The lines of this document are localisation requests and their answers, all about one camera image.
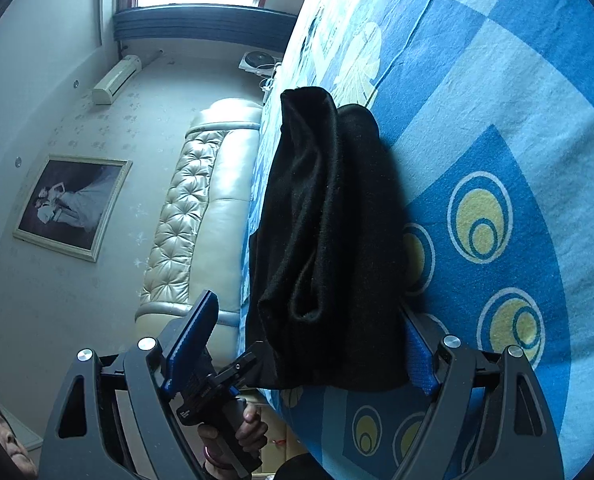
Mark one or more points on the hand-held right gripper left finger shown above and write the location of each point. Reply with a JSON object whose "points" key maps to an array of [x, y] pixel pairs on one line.
{"points": [[192, 330]]}

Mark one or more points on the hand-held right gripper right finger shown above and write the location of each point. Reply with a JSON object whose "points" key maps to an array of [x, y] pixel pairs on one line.
{"points": [[419, 360]]}

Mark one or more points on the black pants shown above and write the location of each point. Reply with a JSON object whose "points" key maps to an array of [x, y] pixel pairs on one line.
{"points": [[327, 235]]}

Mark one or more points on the person's left hand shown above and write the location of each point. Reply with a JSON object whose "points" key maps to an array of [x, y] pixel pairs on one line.
{"points": [[253, 432]]}

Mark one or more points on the beige nightstand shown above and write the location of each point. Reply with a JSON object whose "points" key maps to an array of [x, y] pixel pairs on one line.
{"points": [[277, 435]]}

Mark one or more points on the cream leather headboard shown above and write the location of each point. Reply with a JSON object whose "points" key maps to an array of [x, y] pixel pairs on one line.
{"points": [[202, 200]]}

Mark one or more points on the person's face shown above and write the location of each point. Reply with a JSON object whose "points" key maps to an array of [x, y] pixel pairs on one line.
{"points": [[7, 445]]}

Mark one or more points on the white air conditioner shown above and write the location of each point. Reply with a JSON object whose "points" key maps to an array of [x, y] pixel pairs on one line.
{"points": [[117, 80]]}

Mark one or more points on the white fan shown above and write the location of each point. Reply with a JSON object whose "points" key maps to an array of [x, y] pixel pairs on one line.
{"points": [[257, 61]]}

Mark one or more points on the blue patterned bed sheet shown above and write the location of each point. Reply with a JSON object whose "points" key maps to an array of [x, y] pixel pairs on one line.
{"points": [[502, 85]]}

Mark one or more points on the framed wall photo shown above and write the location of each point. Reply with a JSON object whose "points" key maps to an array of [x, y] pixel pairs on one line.
{"points": [[69, 207]]}

